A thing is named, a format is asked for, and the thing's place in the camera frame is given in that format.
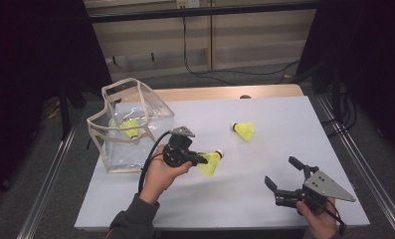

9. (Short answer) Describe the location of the aluminium floor rail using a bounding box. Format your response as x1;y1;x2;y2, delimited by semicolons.
317;94;395;239
16;123;80;239

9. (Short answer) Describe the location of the black floor cable bundle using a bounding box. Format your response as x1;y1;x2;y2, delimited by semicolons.
320;83;358;138

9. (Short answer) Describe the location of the beige wooden counter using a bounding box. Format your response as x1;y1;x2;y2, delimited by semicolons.
84;0;318;83

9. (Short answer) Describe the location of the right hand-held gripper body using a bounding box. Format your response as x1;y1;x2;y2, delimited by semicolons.
274;167;357;211

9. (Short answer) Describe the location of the person's right hand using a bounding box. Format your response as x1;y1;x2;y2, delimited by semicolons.
296;197;339;239

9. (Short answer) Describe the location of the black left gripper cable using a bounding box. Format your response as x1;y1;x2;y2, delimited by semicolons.
137;129;172;195

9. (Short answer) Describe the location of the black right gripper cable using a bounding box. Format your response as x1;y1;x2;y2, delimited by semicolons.
304;192;348;238

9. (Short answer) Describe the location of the black metal stand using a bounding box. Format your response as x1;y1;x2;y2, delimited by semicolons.
57;83;87;140

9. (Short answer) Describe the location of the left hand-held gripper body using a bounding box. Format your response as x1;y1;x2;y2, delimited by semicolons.
162;125;201;168

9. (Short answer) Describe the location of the clear plastic bag beige trim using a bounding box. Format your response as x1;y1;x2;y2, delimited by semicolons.
86;77;175;174

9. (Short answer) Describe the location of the person's left hand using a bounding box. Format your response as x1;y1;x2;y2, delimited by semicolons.
138;152;193;205

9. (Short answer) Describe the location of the white wall socket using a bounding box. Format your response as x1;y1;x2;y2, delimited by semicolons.
176;0;201;9

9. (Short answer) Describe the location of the black curtain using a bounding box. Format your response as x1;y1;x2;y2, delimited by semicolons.
0;0;113;200
297;0;395;153

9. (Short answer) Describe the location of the yellow shuttlecock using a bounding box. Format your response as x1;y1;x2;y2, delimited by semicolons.
197;148;225;178
231;121;256;142
119;119;140;139

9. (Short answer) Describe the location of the black socket cable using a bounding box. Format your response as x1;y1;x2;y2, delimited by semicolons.
182;8;300;87

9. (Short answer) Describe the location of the white table mat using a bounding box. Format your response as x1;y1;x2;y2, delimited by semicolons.
74;95;371;230

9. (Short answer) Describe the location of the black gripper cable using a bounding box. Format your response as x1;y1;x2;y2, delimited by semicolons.
137;129;172;195
304;192;348;238

